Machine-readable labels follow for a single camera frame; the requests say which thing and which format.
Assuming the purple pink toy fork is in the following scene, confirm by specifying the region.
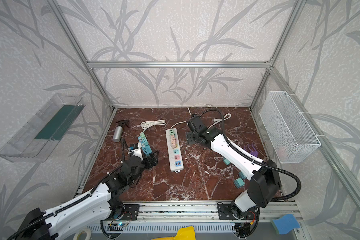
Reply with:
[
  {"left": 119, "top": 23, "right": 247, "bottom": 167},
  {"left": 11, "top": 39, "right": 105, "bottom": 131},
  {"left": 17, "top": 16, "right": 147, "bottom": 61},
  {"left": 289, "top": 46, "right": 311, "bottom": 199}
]
[{"left": 245, "top": 146, "right": 258, "bottom": 157}]

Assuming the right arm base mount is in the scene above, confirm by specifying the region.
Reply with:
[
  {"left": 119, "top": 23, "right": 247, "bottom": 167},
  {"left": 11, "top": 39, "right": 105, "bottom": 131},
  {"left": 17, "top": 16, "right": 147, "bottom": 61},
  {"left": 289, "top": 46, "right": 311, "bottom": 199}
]
[{"left": 216, "top": 202, "right": 259, "bottom": 221}]

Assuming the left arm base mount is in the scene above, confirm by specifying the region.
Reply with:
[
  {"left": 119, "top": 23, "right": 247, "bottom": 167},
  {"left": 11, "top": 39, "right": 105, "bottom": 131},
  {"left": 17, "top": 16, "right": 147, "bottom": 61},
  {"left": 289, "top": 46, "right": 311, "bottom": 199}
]
[{"left": 112, "top": 204, "right": 140, "bottom": 221}]

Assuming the clear plastic wall tray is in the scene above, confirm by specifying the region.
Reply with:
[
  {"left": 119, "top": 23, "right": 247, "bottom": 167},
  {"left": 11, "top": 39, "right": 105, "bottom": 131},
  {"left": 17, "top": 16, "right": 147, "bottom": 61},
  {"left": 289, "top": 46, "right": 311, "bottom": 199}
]
[{"left": 0, "top": 94, "right": 86, "bottom": 163}]

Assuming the yellow plastic object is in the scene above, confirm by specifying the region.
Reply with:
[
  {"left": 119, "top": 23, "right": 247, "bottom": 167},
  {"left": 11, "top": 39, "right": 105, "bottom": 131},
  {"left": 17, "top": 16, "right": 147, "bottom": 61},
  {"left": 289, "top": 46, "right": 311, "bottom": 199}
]
[{"left": 153, "top": 226, "right": 196, "bottom": 240}]

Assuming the long white power strip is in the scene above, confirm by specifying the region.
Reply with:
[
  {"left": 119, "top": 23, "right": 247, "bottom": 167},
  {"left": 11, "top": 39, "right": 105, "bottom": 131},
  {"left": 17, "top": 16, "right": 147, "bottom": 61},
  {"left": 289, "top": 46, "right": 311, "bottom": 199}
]
[{"left": 166, "top": 129, "right": 184, "bottom": 173}]

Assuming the blue sponge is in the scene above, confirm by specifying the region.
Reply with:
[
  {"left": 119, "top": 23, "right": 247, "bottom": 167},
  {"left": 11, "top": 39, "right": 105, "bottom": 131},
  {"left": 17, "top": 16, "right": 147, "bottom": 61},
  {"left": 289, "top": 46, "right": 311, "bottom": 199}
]
[{"left": 271, "top": 214, "right": 300, "bottom": 235}]

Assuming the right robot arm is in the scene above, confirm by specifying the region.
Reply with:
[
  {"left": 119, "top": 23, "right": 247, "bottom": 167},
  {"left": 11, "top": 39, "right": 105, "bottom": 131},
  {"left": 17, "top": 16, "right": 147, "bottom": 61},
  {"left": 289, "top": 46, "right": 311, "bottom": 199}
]
[{"left": 186, "top": 114, "right": 302, "bottom": 216}]

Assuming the teal plug adapter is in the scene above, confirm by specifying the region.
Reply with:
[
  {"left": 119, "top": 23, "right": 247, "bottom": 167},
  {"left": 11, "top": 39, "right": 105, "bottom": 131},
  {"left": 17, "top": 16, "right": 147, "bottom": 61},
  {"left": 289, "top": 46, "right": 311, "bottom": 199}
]
[
  {"left": 234, "top": 178, "right": 245, "bottom": 189},
  {"left": 223, "top": 158, "right": 231, "bottom": 166},
  {"left": 239, "top": 172, "right": 246, "bottom": 180}
]

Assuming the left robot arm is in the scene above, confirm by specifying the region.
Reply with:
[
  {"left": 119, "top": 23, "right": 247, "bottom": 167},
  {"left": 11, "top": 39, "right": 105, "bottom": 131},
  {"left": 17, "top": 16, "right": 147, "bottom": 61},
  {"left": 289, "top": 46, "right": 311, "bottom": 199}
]
[{"left": 9, "top": 151, "right": 159, "bottom": 240}]

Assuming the silver spray bottle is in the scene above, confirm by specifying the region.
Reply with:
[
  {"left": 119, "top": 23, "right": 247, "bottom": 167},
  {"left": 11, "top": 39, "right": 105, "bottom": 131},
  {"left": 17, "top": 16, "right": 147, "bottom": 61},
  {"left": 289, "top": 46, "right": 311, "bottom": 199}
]
[{"left": 113, "top": 120, "right": 130, "bottom": 143}]

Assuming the white tape roll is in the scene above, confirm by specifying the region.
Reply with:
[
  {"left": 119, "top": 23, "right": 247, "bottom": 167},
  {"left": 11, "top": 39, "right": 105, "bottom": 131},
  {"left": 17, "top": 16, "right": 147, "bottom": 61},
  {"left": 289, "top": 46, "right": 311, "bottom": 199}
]
[{"left": 73, "top": 228, "right": 92, "bottom": 240}]

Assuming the white wire basket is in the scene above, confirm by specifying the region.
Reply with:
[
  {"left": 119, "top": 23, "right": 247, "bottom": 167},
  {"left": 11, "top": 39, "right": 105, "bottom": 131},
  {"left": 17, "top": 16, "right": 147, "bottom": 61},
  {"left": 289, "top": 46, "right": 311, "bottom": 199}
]
[{"left": 259, "top": 91, "right": 321, "bottom": 164}]

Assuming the teal power strip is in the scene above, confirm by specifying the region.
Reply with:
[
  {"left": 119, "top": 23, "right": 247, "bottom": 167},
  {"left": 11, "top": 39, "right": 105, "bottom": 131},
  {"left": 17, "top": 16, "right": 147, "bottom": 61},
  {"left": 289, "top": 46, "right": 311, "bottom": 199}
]
[{"left": 138, "top": 136, "right": 153, "bottom": 155}]

